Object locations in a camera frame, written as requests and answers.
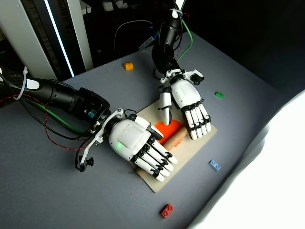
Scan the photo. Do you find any wooden rolling pin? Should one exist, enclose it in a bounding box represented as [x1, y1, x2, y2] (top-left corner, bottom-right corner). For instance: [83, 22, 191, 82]
[163, 126, 189, 152]

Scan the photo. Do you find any orange play dough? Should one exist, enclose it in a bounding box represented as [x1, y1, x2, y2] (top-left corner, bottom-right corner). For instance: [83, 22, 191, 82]
[154, 119, 184, 147]

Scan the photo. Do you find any light wooden board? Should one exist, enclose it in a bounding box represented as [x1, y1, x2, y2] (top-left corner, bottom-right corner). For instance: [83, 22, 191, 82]
[134, 100, 218, 194]

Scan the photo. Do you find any red toy brick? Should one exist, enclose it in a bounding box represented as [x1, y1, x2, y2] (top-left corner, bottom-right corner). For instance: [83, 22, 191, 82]
[160, 203, 174, 219]

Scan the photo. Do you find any light blue toy brick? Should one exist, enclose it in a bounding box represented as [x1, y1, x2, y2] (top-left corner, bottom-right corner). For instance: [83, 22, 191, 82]
[209, 160, 222, 172]

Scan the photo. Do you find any grey table cloth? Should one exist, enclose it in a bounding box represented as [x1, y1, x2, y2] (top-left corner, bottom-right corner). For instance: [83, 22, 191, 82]
[0, 30, 305, 229]

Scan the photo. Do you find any white zip tie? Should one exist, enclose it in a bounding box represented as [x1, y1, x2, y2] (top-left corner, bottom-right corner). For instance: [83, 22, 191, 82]
[169, 8, 183, 18]
[13, 66, 28, 101]

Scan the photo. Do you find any LED light strip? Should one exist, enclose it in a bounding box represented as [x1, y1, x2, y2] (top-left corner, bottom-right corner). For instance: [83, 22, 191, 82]
[43, 0, 76, 77]

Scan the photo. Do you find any white cabinet panel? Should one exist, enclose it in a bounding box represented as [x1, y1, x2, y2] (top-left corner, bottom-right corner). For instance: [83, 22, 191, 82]
[0, 0, 59, 81]

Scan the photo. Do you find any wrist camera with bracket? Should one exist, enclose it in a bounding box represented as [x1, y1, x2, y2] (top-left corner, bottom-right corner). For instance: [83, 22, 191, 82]
[75, 108, 124, 172]
[160, 68, 205, 86]

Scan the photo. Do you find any green cable of arm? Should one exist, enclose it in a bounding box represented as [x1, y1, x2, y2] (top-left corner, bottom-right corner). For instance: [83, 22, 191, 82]
[28, 102, 96, 134]
[177, 18, 193, 62]

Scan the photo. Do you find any red wire of arm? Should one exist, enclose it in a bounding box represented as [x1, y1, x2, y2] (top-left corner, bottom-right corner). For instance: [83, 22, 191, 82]
[0, 94, 87, 151]

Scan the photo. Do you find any thin white cable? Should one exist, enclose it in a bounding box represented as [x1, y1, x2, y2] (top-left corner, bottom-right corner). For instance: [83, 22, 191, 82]
[113, 20, 153, 49]

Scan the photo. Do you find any white frame post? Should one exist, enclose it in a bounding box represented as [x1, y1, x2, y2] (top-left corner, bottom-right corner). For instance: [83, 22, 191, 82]
[65, 0, 94, 72]

